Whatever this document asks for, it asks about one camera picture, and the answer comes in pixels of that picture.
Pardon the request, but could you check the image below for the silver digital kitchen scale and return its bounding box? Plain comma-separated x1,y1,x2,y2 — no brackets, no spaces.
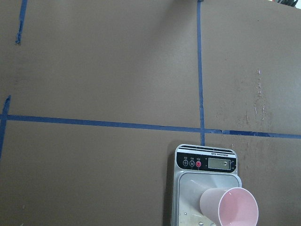
170,144,242,226

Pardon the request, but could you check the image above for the brown paper table cover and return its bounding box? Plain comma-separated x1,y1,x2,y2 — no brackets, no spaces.
0,0,301,226

